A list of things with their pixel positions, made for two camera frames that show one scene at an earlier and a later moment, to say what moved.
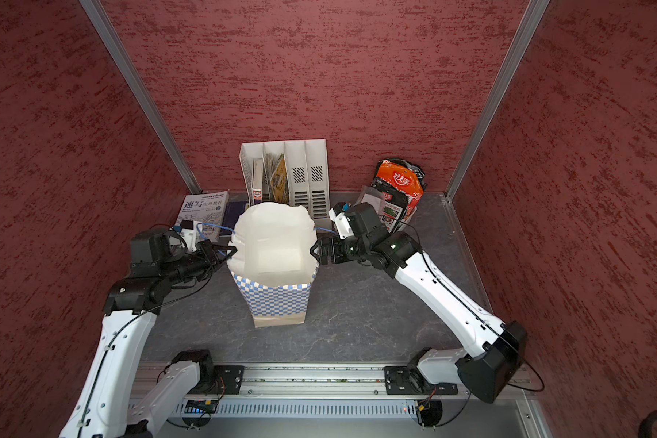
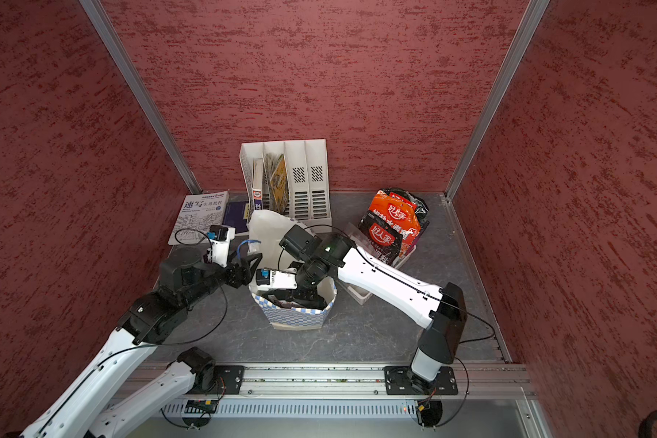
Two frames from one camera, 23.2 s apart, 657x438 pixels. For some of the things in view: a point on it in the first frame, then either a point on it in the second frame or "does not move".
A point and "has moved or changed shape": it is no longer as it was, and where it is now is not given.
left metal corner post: [132, 74] does not move
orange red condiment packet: [404, 176] -> [400, 214]
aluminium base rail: [318, 380] does not move
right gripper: [339, 254] -> [300, 293]
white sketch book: [207, 211] does not move
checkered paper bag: [274, 257] has moved or changed shape
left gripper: [207, 251] -> [237, 279]
